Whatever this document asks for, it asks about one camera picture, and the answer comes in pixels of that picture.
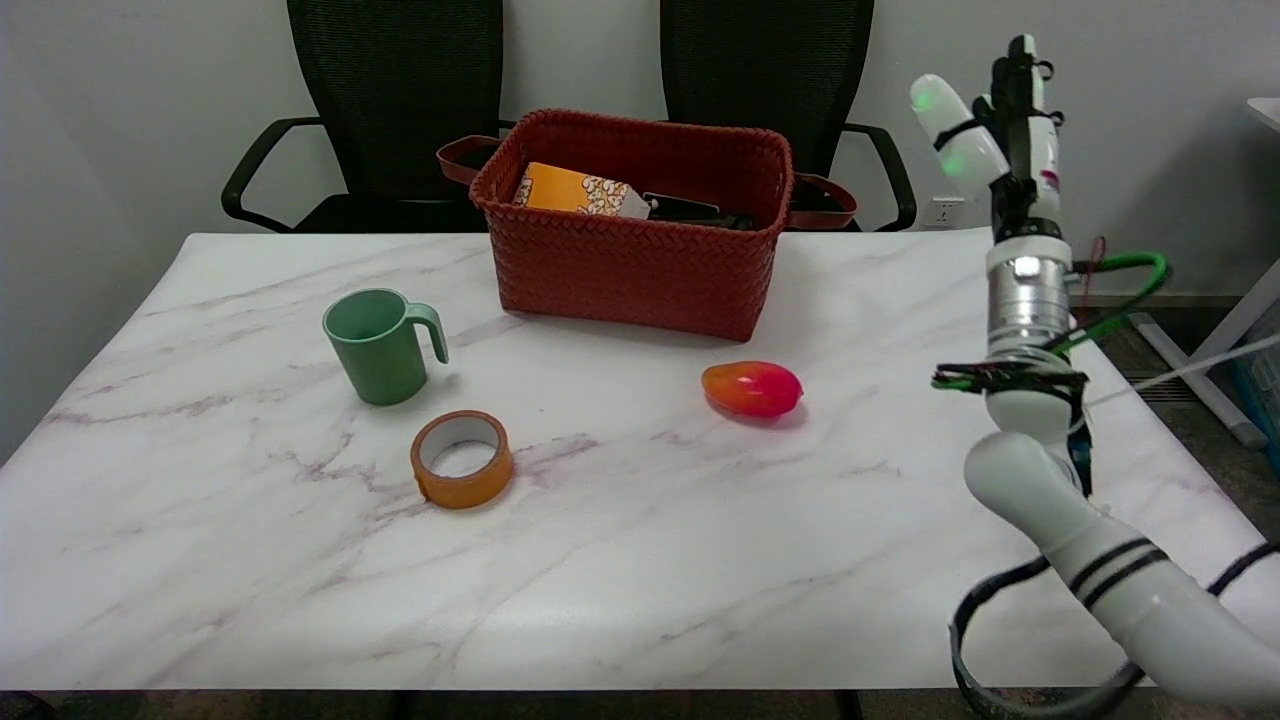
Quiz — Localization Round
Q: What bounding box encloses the thick black cable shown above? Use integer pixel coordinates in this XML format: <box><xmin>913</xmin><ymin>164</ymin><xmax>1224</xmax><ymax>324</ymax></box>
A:
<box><xmin>948</xmin><ymin>540</ymin><xmax>1280</xmax><ymax>720</ymax></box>

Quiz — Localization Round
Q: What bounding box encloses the brown woven storage basket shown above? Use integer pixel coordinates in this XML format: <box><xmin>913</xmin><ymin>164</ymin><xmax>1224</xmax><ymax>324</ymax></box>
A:
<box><xmin>436</xmin><ymin>108</ymin><xmax>859</xmax><ymax>343</ymax></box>

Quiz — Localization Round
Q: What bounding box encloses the orange patterned box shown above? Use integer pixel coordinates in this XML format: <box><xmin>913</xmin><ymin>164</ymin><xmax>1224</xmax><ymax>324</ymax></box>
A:
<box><xmin>513</xmin><ymin>162</ymin><xmax>652</xmax><ymax>219</ymax></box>

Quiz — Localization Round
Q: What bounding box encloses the red orange toy mango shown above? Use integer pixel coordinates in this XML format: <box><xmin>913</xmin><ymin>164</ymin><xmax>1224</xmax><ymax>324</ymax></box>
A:
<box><xmin>701</xmin><ymin>361</ymin><xmax>804</xmax><ymax>419</ymax></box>

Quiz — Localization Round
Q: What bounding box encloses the orange tape roll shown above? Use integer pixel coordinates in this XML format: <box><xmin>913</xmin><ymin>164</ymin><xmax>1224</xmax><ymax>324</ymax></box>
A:
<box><xmin>410</xmin><ymin>410</ymin><xmax>515</xmax><ymax>510</ymax></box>

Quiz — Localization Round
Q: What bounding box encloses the green and black cable bundle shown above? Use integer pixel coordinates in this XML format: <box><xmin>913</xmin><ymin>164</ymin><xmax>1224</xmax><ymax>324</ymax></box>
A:
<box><xmin>932</xmin><ymin>237</ymin><xmax>1170</xmax><ymax>396</ymax></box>

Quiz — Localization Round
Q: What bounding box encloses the black flat object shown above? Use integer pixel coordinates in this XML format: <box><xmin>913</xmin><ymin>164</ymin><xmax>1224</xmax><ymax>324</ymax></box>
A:
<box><xmin>643</xmin><ymin>192</ymin><xmax>757</xmax><ymax>231</ymax></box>

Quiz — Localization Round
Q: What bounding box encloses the white desk frame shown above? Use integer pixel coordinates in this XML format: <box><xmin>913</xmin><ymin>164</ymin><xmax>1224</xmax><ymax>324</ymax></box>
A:
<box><xmin>1129</xmin><ymin>98</ymin><xmax>1280</xmax><ymax>447</ymax></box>

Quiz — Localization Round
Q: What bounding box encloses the black mesh office chair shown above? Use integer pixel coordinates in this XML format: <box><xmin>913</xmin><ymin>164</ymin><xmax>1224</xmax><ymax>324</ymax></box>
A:
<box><xmin>659</xmin><ymin>0</ymin><xmax>918</xmax><ymax>233</ymax></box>
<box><xmin>221</xmin><ymin>0</ymin><xmax>517</xmax><ymax>234</ymax></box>

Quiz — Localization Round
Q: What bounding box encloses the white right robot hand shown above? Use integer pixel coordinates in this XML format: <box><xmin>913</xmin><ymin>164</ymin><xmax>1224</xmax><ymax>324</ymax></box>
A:
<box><xmin>909</xmin><ymin>34</ymin><xmax>1065</xmax><ymax>239</ymax></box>

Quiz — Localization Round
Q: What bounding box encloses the green plastic mug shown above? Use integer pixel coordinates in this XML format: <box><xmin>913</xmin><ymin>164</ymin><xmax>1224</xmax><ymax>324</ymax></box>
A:
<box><xmin>322</xmin><ymin>288</ymin><xmax>450</xmax><ymax>407</ymax></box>

